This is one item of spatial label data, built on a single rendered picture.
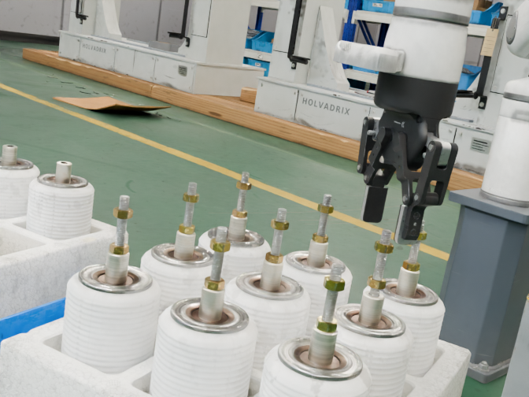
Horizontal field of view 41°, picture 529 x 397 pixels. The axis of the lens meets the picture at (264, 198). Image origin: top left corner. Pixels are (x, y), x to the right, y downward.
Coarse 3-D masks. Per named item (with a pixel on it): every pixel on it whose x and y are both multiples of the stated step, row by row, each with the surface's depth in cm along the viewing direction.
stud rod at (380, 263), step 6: (384, 234) 70; (390, 234) 70; (384, 240) 70; (378, 252) 71; (378, 258) 71; (384, 258) 70; (378, 264) 70; (384, 264) 71; (378, 270) 71; (378, 276) 71; (372, 288) 71; (372, 294) 71; (378, 294) 71
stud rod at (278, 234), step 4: (280, 208) 76; (280, 212) 75; (284, 212) 75; (276, 216) 76; (280, 216) 75; (284, 216) 75; (276, 220) 76; (280, 220) 75; (284, 220) 76; (276, 232) 76; (280, 232) 76; (276, 236) 76; (280, 236) 76; (276, 240) 76; (280, 240) 76; (272, 244) 76; (276, 244) 76; (280, 244) 76; (272, 248) 76; (276, 248) 76; (272, 252) 76; (276, 252) 76
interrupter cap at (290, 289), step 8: (248, 272) 80; (256, 272) 81; (240, 280) 77; (248, 280) 78; (256, 280) 79; (288, 280) 80; (296, 280) 80; (240, 288) 76; (248, 288) 75; (256, 288) 76; (280, 288) 78; (288, 288) 77; (296, 288) 78; (256, 296) 74; (264, 296) 74; (272, 296) 74; (280, 296) 74; (288, 296) 75; (296, 296) 75
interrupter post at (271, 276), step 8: (264, 264) 76; (272, 264) 76; (280, 264) 76; (264, 272) 77; (272, 272) 76; (280, 272) 77; (264, 280) 77; (272, 280) 76; (280, 280) 77; (264, 288) 77; (272, 288) 77
